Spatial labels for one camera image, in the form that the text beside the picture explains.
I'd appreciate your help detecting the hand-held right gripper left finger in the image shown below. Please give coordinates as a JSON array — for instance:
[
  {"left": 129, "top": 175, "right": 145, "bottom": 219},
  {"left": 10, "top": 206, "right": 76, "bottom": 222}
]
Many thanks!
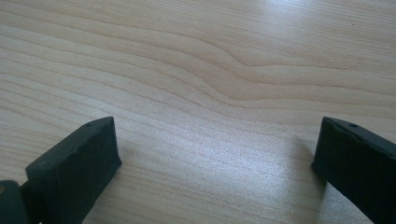
[{"left": 20, "top": 116, "right": 122, "bottom": 224}]

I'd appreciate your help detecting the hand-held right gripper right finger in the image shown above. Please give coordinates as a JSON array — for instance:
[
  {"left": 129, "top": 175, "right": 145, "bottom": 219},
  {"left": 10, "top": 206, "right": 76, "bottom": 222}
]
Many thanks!
[{"left": 311, "top": 117, "right": 396, "bottom": 224}]

